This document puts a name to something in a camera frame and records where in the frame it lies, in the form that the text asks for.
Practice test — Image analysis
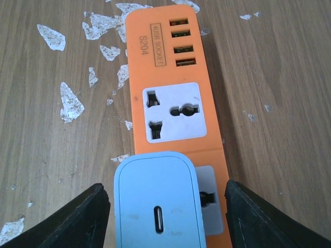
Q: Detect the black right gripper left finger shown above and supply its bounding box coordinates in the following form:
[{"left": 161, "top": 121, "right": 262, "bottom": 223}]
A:
[{"left": 1, "top": 183, "right": 110, "bottom": 247}]

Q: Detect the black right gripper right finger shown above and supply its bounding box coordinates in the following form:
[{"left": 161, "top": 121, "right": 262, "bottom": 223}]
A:
[{"left": 225, "top": 179, "right": 330, "bottom": 247}]

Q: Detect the light blue plug adapter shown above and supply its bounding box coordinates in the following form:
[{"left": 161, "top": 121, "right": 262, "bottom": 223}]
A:
[{"left": 113, "top": 151, "right": 206, "bottom": 247}]

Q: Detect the orange power strip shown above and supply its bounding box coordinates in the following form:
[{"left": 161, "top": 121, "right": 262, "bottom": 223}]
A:
[{"left": 125, "top": 4, "right": 232, "bottom": 247}]

